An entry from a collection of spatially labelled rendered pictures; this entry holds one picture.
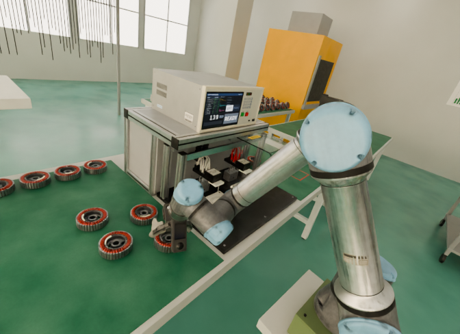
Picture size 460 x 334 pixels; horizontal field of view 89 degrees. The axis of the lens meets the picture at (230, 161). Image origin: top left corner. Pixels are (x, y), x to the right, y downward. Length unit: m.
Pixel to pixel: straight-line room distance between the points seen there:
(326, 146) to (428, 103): 5.69
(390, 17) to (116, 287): 6.23
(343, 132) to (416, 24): 5.85
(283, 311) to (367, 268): 0.43
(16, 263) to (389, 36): 6.28
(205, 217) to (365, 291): 0.38
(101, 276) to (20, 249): 0.30
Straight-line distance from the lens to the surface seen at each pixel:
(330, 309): 0.82
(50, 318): 0.89
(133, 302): 0.87
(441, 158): 6.23
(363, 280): 0.58
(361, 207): 0.51
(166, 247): 0.95
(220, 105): 1.10
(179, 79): 1.14
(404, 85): 6.13
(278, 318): 0.91
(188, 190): 0.63
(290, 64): 4.80
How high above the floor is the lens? 1.48
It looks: 25 degrees down
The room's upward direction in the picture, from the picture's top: 12 degrees clockwise
